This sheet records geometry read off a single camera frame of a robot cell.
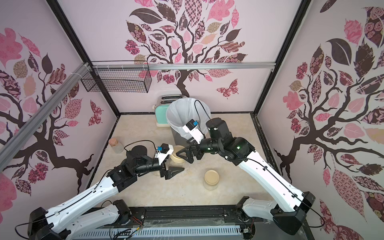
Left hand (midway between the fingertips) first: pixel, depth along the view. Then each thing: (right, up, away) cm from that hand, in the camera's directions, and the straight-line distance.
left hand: (181, 163), depth 67 cm
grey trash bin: (-5, +7, +35) cm, 36 cm away
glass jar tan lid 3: (+15, -11, +9) cm, 20 cm away
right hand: (+2, +9, -6) cm, 10 cm away
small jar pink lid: (-44, +3, +26) cm, 51 cm away
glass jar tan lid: (-10, -3, -6) cm, 13 cm away
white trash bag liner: (-3, +28, +26) cm, 38 cm away
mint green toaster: (-17, +34, +36) cm, 52 cm away
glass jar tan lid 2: (-1, +3, -8) cm, 8 cm away
